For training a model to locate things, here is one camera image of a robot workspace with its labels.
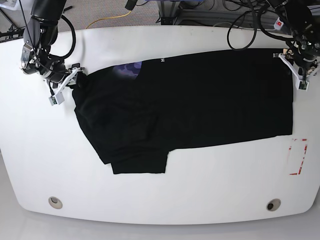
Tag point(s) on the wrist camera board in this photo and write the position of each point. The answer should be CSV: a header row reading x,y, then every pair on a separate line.
x,y
56,99
301,85

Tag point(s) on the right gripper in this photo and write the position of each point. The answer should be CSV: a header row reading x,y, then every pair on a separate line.
x,y
57,81

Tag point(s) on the black tripod stand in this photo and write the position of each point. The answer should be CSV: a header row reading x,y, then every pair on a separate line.
x,y
13,33

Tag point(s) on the red tape rectangle marking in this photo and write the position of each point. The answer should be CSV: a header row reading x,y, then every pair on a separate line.
x,y
296,156

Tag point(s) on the left table cable grommet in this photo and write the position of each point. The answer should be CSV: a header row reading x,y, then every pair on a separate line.
x,y
55,203

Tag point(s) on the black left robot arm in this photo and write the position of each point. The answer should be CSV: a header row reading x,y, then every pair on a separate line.
x,y
303,47

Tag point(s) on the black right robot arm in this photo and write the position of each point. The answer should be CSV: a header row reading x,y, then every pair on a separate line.
x,y
40,33

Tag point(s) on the aluminium frame post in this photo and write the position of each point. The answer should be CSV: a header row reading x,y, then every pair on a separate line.
x,y
168,11

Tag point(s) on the white power strip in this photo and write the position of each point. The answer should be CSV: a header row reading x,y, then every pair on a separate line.
x,y
278,24

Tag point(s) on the right table cable grommet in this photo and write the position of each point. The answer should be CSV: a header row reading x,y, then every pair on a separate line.
x,y
273,205

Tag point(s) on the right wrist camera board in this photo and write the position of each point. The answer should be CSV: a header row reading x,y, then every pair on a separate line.
x,y
56,99

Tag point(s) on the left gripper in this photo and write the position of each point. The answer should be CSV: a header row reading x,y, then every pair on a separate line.
x,y
303,67

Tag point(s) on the table cable grommet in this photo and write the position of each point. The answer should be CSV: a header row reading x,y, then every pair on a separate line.
x,y
55,203
273,205

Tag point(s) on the black printed T-shirt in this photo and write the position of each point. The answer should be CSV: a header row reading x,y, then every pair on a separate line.
x,y
135,114

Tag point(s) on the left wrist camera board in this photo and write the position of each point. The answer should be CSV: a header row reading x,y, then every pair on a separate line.
x,y
301,85

